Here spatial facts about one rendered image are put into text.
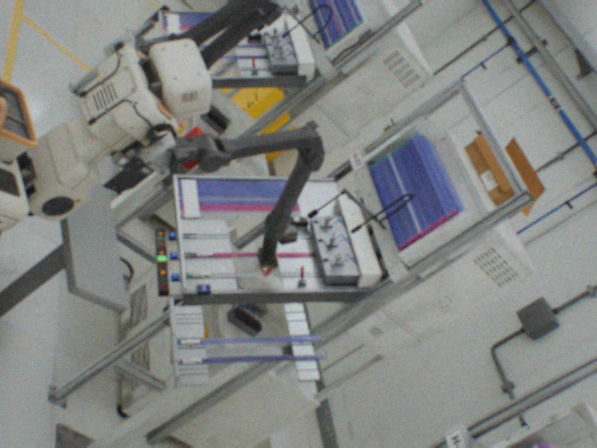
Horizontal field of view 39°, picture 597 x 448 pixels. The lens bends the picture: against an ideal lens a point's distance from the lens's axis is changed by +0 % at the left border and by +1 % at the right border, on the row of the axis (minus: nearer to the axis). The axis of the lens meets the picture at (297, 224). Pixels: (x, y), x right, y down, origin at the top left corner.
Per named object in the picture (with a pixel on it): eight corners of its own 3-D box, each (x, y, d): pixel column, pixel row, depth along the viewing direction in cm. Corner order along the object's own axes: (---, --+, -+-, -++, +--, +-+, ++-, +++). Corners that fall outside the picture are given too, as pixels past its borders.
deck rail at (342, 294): (182, 305, 307) (183, 293, 303) (182, 301, 308) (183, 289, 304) (366, 301, 323) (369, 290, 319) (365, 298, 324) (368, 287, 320)
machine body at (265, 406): (110, 418, 346) (221, 343, 325) (111, 295, 397) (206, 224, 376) (216, 469, 385) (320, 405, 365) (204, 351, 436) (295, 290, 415)
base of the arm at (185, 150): (164, 127, 249) (176, 157, 244) (190, 125, 253) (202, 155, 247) (159, 146, 256) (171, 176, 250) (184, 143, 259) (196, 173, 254)
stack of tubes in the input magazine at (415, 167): (397, 249, 311) (457, 210, 302) (367, 166, 348) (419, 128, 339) (415, 265, 319) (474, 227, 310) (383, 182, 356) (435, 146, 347)
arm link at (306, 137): (320, 114, 273) (332, 135, 267) (312, 144, 283) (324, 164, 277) (190, 134, 255) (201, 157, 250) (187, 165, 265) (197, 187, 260)
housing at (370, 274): (354, 300, 324) (362, 274, 315) (330, 217, 360) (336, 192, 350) (374, 299, 326) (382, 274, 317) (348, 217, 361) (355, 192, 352)
